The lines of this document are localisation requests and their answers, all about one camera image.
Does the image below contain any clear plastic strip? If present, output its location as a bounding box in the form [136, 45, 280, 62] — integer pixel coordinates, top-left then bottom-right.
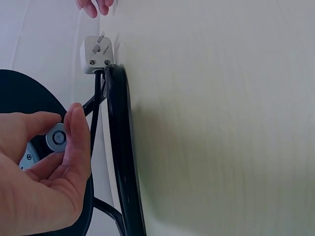
[94, 13, 102, 51]

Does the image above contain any person's left hand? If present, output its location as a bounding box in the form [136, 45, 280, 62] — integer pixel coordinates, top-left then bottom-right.
[0, 102, 91, 236]

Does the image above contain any thin black power cable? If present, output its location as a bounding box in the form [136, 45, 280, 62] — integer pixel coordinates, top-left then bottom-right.
[82, 69, 125, 236]

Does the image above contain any black round disc silver hub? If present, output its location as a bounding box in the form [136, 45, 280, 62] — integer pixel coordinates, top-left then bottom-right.
[0, 69, 95, 236]

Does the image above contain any person's right hand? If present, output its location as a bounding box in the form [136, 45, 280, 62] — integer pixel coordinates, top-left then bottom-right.
[74, 0, 115, 19]

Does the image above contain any thick black glossy hoop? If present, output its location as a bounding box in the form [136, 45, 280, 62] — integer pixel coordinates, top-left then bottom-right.
[104, 63, 148, 236]

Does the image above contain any white power plug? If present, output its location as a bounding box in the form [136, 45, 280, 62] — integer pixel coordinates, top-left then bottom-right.
[80, 31, 117, 75]

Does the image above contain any silver round knob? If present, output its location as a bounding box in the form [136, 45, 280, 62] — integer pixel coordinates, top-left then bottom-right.
[45, 122, 67, 154]

